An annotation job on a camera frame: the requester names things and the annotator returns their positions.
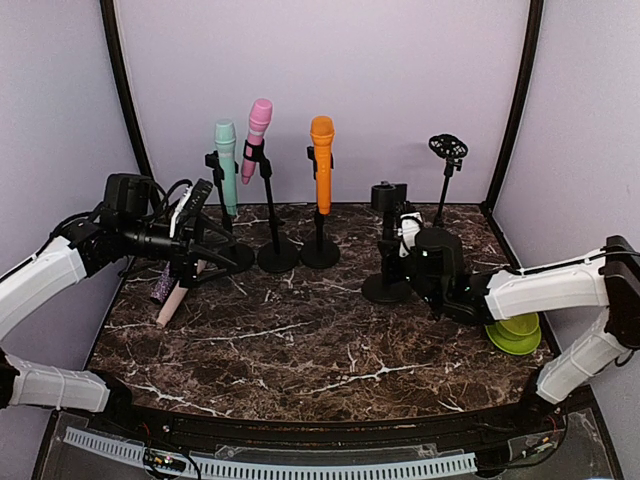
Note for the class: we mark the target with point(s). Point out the orange microphone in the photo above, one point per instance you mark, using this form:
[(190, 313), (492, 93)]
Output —
[(322, 134)]

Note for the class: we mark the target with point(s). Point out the right black corner post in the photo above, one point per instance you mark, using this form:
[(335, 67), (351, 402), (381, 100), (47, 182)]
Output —
[(521, 89)]

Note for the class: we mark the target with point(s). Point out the black front rail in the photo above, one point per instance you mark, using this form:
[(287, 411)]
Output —
[(483, 429)]

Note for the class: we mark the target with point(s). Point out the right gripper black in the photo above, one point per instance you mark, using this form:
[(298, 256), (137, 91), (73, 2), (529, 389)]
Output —
[(388, 256)]

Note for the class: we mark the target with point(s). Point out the left black corner post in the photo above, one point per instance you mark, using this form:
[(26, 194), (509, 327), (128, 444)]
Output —
[(123, 89)]

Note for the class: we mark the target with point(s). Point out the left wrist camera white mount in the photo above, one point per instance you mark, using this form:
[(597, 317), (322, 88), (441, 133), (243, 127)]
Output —
[(189, 206)]

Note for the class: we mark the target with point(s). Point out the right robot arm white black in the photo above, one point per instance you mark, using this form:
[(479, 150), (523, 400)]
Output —
[(431, 260)]

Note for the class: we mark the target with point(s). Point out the white slotted cable duct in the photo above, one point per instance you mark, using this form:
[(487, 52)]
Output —
[(255, 463)]

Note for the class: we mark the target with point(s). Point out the black stand under mint microphone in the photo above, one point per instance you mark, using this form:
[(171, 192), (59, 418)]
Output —
[(239, 253)]

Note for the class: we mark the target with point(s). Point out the mint green microphone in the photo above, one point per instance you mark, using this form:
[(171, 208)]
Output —
[(225, 143)]

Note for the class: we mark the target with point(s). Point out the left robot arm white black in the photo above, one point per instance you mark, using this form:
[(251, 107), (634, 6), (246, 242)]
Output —
[(121, 225)]

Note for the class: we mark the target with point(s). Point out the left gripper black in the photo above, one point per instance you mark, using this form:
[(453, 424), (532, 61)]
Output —
[(184, 264)]

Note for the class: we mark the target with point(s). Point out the cream white microphone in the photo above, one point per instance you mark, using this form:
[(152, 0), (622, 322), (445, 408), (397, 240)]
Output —
[(170, 306)]

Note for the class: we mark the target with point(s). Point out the black corner post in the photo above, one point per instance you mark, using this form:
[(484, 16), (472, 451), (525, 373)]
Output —
[(521, 89), (123, 89)]

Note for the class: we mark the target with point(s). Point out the black tripod stand with shock mount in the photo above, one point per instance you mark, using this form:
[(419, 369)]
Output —
[(452, 151)]

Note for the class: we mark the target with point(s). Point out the glitter microphone with silver grille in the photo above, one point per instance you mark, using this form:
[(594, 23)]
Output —
[(163, 286)]

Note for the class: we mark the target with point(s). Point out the pink microphone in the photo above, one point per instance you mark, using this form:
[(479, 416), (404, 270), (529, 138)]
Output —
[(259, 120)]

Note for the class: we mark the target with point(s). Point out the green bowl on saucer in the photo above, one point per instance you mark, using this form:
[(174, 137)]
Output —
[(519, 336)]

